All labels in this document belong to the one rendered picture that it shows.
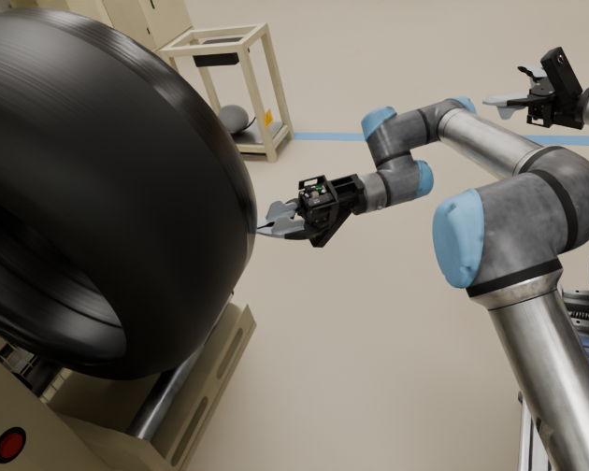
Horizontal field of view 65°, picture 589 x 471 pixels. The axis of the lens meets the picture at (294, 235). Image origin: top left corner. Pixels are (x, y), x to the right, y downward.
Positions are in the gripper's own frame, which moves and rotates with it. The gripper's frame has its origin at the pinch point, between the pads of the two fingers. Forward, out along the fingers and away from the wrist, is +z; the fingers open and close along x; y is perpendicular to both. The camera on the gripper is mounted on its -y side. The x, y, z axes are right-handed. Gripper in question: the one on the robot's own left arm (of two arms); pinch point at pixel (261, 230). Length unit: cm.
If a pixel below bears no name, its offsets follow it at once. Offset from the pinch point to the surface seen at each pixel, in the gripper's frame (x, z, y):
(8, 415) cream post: 21.8, 42.2, 7.6
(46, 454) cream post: 25.7, 41.4, -1.5
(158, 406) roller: 22.5, 26.1, -9.1
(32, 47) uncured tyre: -9.5, 24.8, 38.0
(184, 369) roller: 17.1, 20.7, -10.9
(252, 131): -184, -52, -157
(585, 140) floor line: -66, -211, -106
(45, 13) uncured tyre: -18.7, 23.1, 36.8
